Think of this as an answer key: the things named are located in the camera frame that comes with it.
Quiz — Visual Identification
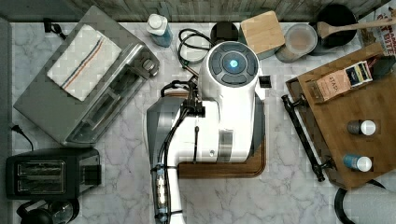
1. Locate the wooden spoon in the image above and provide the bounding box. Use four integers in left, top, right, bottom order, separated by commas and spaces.
317, 18, 396, 38

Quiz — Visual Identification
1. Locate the blue spice shaker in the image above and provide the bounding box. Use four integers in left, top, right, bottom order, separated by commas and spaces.
343, 154, 373, 172

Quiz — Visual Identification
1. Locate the dark spice shaker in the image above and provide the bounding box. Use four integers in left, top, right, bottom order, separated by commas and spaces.
346, 119, 376, 136

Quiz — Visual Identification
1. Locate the black curved object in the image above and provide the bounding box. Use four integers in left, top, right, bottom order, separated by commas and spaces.
334, 180, 387, 224

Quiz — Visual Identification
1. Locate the tea box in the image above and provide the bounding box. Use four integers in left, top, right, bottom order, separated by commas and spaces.
308, 61, 373, 104

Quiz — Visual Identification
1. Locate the black coiled cable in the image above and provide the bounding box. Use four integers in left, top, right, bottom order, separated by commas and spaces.
177, 28, 216, 74

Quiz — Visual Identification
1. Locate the black two-slot toaster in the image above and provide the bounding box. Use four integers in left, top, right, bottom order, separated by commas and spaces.
6, 147, 102, 201

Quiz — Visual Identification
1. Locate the black round puck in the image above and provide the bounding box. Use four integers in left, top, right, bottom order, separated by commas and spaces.
210, 21, 238, 44

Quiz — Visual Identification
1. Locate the black glass coffee pot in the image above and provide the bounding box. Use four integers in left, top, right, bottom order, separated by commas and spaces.
17, 199, 79, 224

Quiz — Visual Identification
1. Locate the black pan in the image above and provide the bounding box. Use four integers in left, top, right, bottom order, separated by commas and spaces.
309, 3, 359, 57

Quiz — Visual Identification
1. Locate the wooden base board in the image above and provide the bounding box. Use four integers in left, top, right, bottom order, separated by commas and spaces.
177, 139, 266, 179

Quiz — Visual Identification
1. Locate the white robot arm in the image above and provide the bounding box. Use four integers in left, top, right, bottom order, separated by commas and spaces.
145, 41, 264, 224

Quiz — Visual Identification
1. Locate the snack bag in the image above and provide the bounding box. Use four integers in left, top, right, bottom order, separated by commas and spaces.
359, 2, 396, 55

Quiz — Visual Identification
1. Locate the stainless toaster oven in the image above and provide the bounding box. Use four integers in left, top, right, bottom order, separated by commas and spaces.
14, 6, 160, 147

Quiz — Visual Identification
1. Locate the blue soap bottle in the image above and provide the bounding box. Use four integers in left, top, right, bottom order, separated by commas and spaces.
147, 14, 173, 48

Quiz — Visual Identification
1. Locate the clear lidded jar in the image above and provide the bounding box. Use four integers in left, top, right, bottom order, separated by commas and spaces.
276, 23, 318, 63

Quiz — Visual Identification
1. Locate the bamboo lid canister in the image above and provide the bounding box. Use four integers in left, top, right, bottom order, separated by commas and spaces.
240, 10, 285, 60

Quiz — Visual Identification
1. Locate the striped white dish towel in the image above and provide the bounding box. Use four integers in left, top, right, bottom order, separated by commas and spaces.
47, 25, 121, 101

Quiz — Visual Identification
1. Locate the black power cord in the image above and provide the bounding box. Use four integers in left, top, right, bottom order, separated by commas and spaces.
10, 124, 35, 151

